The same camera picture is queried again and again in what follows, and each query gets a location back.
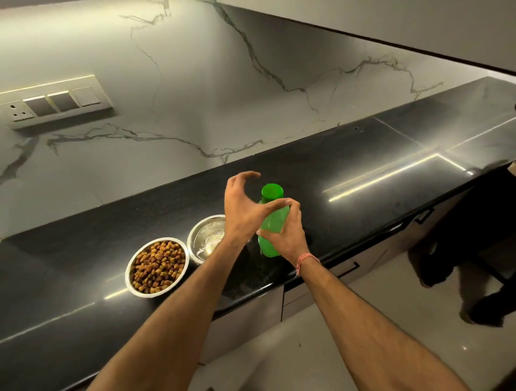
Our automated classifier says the person's left forearm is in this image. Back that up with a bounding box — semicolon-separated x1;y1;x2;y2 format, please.
87;235;247;391

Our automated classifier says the pink thread bracelet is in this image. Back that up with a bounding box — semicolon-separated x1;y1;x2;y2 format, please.
295;252;321;277

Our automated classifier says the steel food bowl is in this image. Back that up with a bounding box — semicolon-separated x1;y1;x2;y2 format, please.
125;236;190;299

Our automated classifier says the brown base cabinet door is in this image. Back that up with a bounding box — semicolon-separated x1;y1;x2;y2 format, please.
199;284;285;365

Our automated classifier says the brown drawer front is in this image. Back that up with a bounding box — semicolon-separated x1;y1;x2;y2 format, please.
282;241;390;307
281;289;317;322
370;189;470;271

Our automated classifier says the white switch panel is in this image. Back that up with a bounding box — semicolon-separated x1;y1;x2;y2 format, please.
0;74;113;131

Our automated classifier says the person's right hand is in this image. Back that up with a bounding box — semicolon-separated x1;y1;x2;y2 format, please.
256;198;310;267

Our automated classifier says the green water bottle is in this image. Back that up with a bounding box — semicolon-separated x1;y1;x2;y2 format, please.
257;183;291;258

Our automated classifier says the person's left hand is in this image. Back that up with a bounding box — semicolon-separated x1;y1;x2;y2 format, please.
224;170;292;247

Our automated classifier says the brown wall cabinet door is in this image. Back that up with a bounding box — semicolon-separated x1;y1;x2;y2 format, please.
217;0;516;75

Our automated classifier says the person's right forearm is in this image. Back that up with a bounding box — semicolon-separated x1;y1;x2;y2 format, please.
298;257;470;391

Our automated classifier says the steel water bowl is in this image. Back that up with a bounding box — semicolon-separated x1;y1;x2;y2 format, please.
187;214;226;265

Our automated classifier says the clear water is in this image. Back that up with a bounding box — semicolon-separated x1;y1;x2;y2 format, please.
193;219;226;260

